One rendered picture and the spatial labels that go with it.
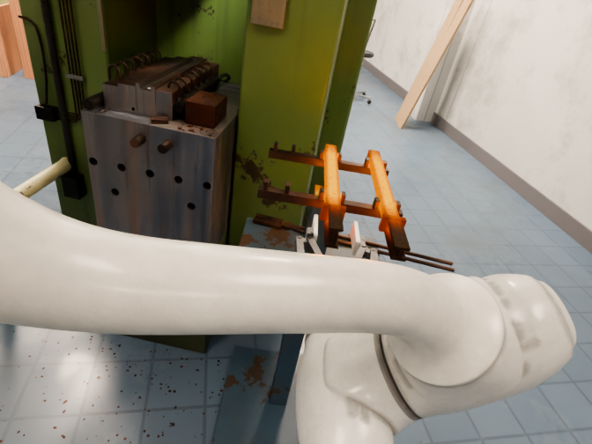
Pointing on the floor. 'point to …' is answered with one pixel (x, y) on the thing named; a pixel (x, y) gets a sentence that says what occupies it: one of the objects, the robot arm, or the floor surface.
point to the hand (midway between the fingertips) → (334, 232)
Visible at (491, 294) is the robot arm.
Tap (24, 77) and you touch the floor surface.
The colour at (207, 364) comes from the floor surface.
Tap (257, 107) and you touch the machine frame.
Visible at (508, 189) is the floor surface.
